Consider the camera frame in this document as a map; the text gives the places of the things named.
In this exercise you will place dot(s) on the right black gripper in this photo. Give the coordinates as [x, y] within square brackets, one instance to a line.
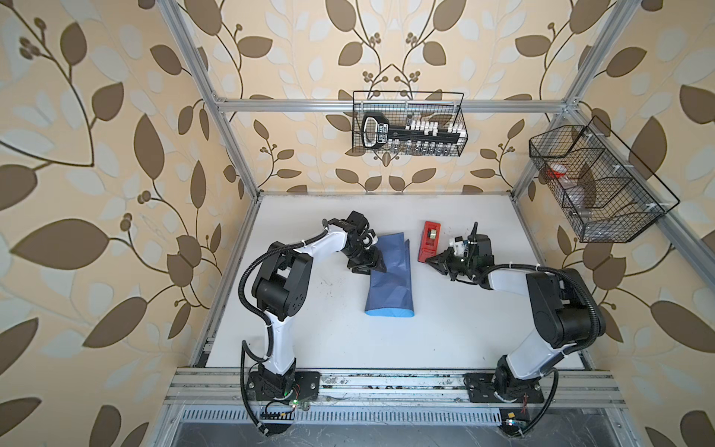
[443, 260]

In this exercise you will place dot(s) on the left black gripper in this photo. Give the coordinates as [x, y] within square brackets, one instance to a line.
[372, 263]

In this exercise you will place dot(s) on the light blue wrapping paper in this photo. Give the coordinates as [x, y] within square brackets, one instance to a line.
[391, 293]

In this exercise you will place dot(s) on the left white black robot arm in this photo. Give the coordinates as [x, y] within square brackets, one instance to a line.
[274, 288]

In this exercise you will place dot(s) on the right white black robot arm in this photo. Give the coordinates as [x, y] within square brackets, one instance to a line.
[566, 317]

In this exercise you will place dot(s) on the red tape dispenser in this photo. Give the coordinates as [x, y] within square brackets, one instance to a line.
[429, 242]

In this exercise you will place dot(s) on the black socket wrench set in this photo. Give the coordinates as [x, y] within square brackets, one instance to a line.
[415, 136]

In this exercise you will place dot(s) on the red capped clear container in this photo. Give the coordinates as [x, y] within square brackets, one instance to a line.
[555, 171]

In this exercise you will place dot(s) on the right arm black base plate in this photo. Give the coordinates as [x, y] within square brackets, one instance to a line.
[502, 388]

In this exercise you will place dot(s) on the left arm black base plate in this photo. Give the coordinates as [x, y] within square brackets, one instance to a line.
[265, 386]

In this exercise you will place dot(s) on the black wire basket back wall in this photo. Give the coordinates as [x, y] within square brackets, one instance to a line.
[444, 107]

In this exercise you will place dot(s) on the black wire basket wall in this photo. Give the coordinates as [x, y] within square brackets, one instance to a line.
[444, 107]
[611, 194]

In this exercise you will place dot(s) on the black wire basket right wall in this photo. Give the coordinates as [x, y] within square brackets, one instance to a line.
[611, 194]

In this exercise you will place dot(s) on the aluminium front rail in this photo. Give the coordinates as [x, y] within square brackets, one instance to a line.
[389, 387]

